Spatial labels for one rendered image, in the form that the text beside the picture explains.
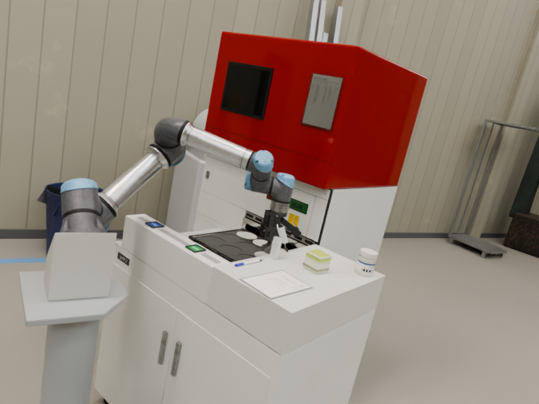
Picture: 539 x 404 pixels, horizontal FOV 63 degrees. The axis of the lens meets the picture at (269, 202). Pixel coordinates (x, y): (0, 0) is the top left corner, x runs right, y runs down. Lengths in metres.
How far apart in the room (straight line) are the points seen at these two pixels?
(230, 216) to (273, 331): 1.05
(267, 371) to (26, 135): 3.01
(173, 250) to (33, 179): 2.52
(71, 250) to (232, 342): 0.59
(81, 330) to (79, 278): 0.18
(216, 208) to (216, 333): 0.98
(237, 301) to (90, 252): 0.49
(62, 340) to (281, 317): 0.70
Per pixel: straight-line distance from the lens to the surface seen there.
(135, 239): 1.88
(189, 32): 4.20
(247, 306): 1.45
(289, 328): 1.36
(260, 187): 1.71
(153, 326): 1.86
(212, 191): 2.42
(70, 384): 1.70
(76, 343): 1.61
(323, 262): 1.66
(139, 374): 2.03
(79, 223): 1.49
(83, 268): 1.51
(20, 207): 4.13
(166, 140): 1.72
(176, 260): 1.68
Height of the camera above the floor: 1.56
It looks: 13 degrees down
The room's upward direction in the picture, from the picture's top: 12 degrees clockwise
